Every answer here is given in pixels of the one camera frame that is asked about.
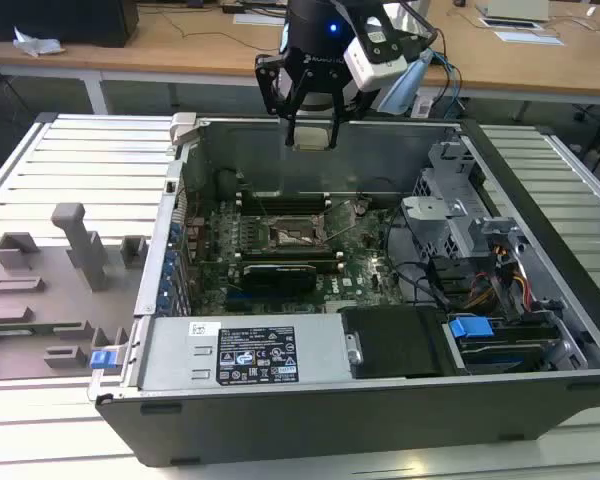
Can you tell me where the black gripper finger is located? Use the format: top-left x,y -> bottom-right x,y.
327,74 -> 380,150
253,53 -> 312,147

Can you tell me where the silver CPU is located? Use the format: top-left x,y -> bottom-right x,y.
292,126 -> 332,151

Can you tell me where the black RAM slot row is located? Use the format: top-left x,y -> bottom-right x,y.
235,192 -> 332,215
233,250 -> 345,267

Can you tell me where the CPU socket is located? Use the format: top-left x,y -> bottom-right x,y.
262,217 -> 331,254

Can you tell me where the white paper sheet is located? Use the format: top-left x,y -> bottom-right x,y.
232,13 -> 288,27

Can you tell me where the wooden desk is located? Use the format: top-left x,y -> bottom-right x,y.
0,0 -> 600,107

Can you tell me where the white power adapter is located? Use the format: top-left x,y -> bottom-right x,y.
411,94 -> 435,119

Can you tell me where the grey case latch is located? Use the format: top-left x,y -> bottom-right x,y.
171,112 -> 202,147

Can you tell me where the silver metal drive cage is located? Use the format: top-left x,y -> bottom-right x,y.
399,139 -> 531,261

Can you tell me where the green motherboard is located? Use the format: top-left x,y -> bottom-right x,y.
179,197 -> 416,316

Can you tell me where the black graphics card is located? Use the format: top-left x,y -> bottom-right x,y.
242,262 -> 319,297

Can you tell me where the flat tray with dark window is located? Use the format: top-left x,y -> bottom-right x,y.
476,16 -> 545,32

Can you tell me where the beige device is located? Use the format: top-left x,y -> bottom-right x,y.
476,0 -> 552,23

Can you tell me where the white paper with blue rim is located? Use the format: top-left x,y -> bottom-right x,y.
493,30 -> 567,47

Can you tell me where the black plastic shroud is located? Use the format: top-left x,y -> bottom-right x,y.
339,305 -> 469,379

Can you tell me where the black computer box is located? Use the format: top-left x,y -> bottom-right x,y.
0,0 -> 140,49

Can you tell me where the white crumpled paper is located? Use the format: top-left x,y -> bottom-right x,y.
11,26 -> 67,57

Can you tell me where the hard disk in blue carrier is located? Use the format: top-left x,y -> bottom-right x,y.
448,313 -> 567,375

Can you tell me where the silver power supply unit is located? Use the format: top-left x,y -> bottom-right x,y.
137,314 -> 364,389

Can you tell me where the black open PC case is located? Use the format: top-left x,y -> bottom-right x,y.
87,112 -> 600,469

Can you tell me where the grey parts rack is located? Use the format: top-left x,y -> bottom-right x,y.
0,202 -> 149,384

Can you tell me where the blue case latch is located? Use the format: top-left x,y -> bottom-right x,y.
90,349 -> 120,372

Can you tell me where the green RAM stick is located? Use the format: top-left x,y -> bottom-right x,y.
0,324 -> 84,337

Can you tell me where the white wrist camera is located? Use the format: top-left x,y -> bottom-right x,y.
343,14 -> 428,94

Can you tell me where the blue cable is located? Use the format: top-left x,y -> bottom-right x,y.
428,47 -> 465,110

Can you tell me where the black cable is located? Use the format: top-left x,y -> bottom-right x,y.
383,213 -> 452,307

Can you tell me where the orange yellow wire bundle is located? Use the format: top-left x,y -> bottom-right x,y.
467,268 -> 532,312

